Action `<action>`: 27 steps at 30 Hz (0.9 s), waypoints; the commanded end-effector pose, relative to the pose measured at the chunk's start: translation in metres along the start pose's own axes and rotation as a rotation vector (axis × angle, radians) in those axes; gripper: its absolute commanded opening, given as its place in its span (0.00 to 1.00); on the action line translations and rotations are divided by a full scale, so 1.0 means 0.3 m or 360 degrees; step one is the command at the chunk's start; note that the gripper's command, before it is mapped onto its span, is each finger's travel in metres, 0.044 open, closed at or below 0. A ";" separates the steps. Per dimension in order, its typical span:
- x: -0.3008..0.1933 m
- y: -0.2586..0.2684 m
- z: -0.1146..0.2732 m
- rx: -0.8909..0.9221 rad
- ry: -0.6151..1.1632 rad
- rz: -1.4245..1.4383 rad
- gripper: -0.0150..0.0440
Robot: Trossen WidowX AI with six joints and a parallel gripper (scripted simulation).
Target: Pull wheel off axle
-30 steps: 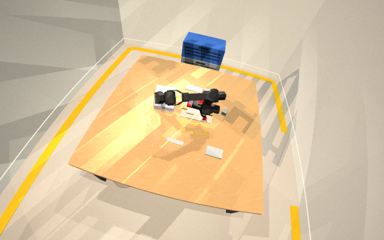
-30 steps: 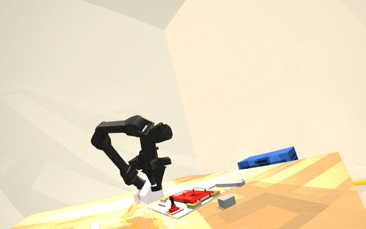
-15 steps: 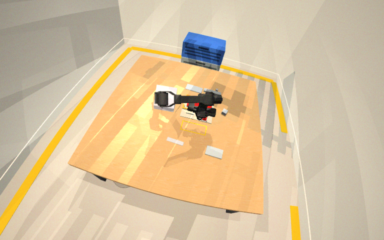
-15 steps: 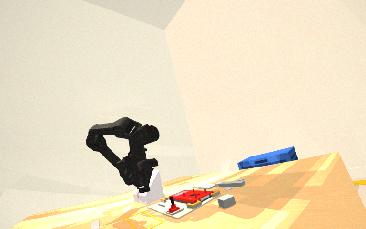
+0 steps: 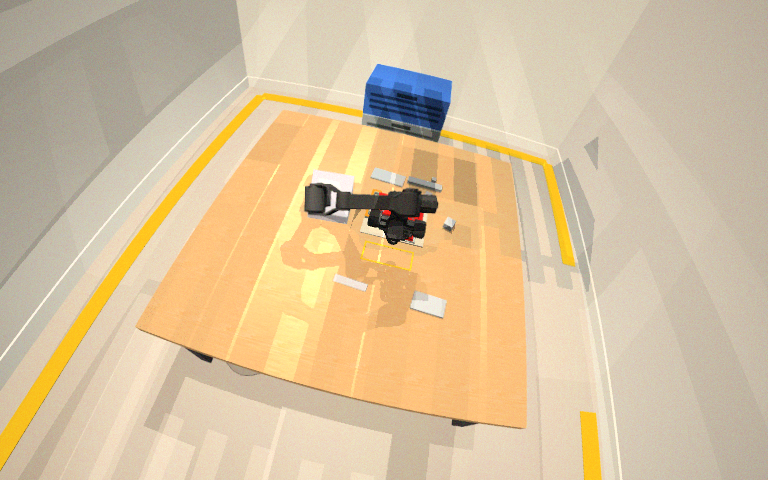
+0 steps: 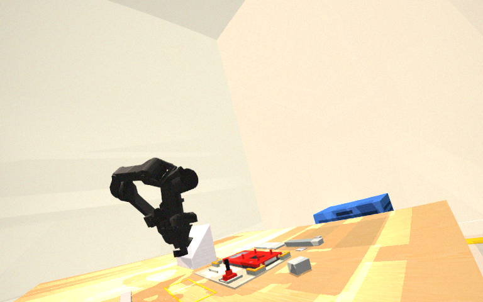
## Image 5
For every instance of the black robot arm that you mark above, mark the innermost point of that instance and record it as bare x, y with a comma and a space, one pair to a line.
407, 203

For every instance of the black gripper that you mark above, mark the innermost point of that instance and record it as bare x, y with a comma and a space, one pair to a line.
417, 228

